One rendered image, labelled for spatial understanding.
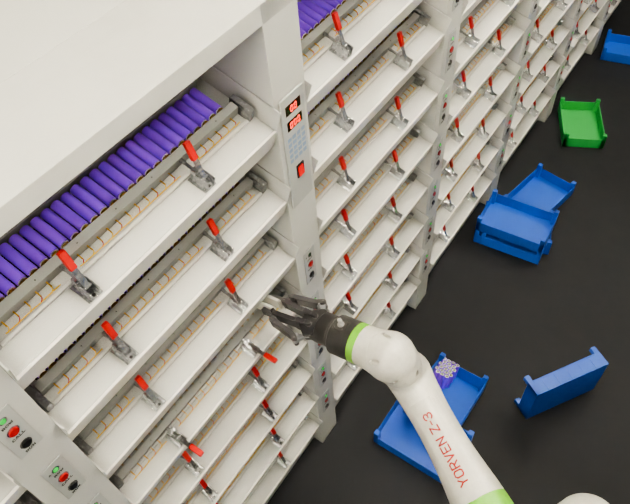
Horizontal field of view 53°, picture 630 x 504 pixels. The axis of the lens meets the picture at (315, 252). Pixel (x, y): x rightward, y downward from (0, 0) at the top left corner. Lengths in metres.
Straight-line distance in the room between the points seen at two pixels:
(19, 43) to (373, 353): 0.84
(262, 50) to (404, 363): 0.67
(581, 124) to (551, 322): 1.28
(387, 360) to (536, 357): 1.44
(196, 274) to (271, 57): 0.42
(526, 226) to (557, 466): 1.05
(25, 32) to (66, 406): 0.60
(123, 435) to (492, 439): 1.53
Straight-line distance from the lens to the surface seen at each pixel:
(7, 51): 1.08
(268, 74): 1.11
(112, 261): 1.03
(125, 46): 1.01
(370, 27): 1.43
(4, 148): 0.90
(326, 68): 1.31
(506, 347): 2.68
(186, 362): 1.34
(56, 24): 1.11
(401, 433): 2.45
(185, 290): 1.20
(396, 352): 1.31
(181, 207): 1.08
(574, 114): 3.72
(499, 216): 2.98
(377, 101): 1.54
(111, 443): 1.31
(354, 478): 2.40
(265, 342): 1.56
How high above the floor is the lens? 2.27
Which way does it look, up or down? 51 degrees down
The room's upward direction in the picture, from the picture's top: 6 degrees counter-clockwise
